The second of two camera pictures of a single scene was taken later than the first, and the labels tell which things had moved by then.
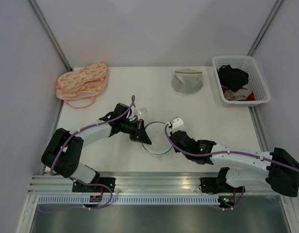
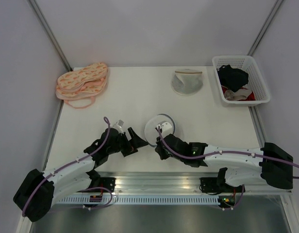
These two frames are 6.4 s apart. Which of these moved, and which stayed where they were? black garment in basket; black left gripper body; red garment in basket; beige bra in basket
Moved: black left gripper body
Stayed: black garment in basket; beige bra in basket; red garment in basket
